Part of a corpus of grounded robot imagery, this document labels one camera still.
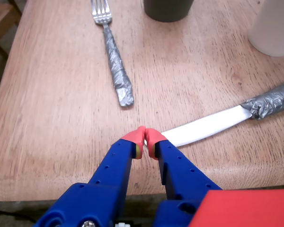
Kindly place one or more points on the white plastic cup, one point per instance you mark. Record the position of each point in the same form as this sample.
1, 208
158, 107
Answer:
274, 28

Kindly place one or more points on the red camera mount bracket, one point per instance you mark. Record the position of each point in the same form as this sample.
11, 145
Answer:
246, 210

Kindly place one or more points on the dark gray plastic cup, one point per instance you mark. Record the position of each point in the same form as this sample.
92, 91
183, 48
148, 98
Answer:
168, 9

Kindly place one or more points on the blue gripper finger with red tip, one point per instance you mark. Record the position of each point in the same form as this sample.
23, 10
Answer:
180, 172
109, 184

